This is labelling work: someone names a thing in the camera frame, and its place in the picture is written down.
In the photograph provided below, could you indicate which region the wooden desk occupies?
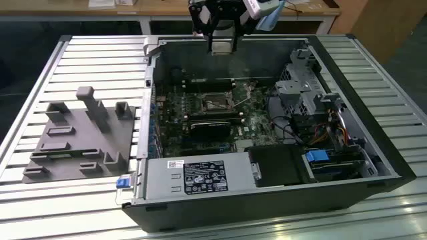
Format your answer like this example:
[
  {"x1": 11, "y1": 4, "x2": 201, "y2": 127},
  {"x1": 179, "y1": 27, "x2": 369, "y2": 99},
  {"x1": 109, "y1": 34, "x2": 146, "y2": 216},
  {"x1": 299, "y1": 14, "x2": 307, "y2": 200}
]
[{"x1": 0, "y1": 0, "x2": 342, "y2": 35}]

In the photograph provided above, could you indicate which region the grey parts rack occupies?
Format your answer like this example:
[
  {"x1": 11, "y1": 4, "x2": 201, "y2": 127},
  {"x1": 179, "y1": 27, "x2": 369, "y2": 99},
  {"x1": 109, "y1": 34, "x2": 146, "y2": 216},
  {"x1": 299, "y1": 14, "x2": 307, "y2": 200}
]
[{"x1": 22, "y1": 86, "x2": 138, "y2": 185}]

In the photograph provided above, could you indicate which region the silver CPU plate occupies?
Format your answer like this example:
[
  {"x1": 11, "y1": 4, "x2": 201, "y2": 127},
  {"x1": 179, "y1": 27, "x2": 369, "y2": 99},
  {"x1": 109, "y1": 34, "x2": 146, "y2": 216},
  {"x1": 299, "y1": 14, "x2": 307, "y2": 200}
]
[{"x1": 211, "y1": 37, "x2": 235, "y2": 56}]

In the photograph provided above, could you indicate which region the CPU socket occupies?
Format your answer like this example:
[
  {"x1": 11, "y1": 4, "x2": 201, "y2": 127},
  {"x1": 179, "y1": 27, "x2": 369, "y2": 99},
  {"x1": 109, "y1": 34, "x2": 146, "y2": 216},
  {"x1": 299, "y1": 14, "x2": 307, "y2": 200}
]
[{"x1": 198, "y1": 91, "x2": 237, "y2": 115}]

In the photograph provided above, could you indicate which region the black drive bay cover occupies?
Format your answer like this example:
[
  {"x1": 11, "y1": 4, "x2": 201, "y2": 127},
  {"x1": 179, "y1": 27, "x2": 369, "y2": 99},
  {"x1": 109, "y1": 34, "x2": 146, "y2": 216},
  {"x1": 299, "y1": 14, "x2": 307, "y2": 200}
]
[{"x1": 245, "y1": 144, "x2": 317, "y2": 188}]

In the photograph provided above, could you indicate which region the black open PC case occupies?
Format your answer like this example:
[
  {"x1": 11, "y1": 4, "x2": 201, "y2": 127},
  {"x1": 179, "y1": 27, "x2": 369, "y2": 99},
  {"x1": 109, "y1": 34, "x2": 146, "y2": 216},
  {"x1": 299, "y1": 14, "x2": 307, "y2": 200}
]
[{"x1": 122, "y1": 33, "x2": 418, "y2": 233}]

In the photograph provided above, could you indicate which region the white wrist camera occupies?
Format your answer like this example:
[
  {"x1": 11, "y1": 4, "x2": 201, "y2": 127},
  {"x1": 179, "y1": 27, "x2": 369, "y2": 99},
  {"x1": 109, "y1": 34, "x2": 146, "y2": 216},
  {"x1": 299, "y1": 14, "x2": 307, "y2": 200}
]
[{"x1": 242, "y1": 0, "x2": 270, "y2": 20}]

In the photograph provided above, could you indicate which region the silver chipset heat sink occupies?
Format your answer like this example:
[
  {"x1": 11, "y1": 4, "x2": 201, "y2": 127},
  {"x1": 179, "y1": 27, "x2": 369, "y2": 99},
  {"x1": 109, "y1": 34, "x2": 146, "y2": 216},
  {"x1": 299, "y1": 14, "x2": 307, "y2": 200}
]
[{"x1": 234, "y1": 139, "x2": 255, "y2": 152}]

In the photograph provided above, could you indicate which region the graphics card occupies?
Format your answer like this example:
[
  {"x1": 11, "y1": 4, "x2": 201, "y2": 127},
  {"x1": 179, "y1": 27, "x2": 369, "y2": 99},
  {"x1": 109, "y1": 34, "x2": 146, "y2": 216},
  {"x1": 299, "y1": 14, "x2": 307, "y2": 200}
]
[{"x1": 189, "y1": 121, "x2": 233, "y2": 141}]

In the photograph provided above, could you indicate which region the hard disk in blue carrier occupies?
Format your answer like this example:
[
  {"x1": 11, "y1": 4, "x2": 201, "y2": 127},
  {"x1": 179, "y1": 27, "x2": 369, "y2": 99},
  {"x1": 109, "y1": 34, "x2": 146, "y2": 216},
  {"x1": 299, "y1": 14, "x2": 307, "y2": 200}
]
[{"x1": 303, "y1": 149, "x2": 367, "y2": 183}]

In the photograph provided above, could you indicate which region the grey power supply unit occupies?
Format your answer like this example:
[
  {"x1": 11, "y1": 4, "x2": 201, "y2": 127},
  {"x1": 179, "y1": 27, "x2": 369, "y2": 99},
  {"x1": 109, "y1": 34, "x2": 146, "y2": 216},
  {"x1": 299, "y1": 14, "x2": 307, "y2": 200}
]
[{"x1": 142, "y1": 152, "x2": 258, "y2": 201}]

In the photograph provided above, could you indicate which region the green motherboard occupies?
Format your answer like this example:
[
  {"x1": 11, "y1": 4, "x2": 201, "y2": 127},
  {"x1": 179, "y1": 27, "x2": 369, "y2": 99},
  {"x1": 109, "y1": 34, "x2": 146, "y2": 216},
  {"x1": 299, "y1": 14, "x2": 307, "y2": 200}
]
[{"x1": 151, "y1": 74, "x2": 285, "y2": 160}]

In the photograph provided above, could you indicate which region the black cable bundle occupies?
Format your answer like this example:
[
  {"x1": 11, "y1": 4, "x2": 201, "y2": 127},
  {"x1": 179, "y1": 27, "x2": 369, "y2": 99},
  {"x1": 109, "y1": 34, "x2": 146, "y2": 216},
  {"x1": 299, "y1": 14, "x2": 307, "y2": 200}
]
[{"x1": 270, "y1": 113, "x2": 317, "y2": 147}]

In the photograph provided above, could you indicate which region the metal drive cage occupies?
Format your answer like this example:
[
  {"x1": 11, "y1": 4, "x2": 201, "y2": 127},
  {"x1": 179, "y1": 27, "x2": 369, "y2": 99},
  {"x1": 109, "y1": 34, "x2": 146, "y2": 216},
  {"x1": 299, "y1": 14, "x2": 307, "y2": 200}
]
[{"x1": 274, "y1": 48, "x2": 347, "y2": 118}]

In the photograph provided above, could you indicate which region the large white box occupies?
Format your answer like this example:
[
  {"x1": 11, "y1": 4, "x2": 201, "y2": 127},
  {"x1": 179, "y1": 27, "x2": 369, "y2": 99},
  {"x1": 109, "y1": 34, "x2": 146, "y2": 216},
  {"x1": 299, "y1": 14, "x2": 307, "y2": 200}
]
[{"x1": 89, "y1": 0, "x2": 117, "y2": 10}]

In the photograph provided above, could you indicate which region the blue case latch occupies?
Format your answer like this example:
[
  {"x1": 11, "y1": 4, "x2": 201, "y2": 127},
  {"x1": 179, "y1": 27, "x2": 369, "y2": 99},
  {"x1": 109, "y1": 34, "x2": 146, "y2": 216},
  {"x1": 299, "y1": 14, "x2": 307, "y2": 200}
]
[{"x1": 115, "y1": 175, "x2": 134, "y2": 189}]

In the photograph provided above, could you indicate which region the wooden cabinet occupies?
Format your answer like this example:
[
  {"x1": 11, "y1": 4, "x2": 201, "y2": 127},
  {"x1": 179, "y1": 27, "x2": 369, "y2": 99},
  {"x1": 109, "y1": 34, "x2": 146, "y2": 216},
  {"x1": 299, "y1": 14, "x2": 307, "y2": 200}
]
[{"x1": 329, "y1": 0, "x2": 427, "y2": 65}]

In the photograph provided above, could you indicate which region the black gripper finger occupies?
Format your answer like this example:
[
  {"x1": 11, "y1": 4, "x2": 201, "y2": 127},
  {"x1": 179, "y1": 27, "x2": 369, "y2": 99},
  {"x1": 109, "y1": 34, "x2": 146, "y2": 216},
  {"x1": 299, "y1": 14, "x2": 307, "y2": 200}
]
[
  {"x1": 233, "y1": 9, "x2": 257, "y2": 53},
  {"x1": 187, "y1": 1, "x2": 217, "y2": 54}
]

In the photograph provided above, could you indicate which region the black RAM slot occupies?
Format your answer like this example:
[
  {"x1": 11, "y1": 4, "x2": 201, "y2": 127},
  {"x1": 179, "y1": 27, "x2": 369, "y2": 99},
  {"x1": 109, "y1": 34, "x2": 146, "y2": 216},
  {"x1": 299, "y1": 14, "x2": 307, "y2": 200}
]
[
  {"x1": 189, "y1": 112, "x2": 242, "y2": 116},
  {"x1": 186, "y1": 78, "x2": 234, "y2": 84},
  {"x1": 185, "y1": 89, "x2": 234, "y2": 94},
  {"x1": 185, "y1": 85, "x2": 234, "y2": 91},
  {"x1": 189, "y1": 116, "x2": 243, "y2": 121},
  {"x1": 185, "y1": 82, "x2": 234, "y2": 88},
  {"x1": 189, "y1": 114, "x2": 243, "y2": 119}
]

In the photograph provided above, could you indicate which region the yellow red wire bundle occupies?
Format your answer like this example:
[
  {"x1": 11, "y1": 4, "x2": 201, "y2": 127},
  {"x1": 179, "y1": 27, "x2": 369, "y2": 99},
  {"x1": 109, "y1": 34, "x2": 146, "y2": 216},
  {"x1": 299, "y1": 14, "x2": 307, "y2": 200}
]
[{"x1": 309, "y1": 118, "x2": 354, "y2": 148}]

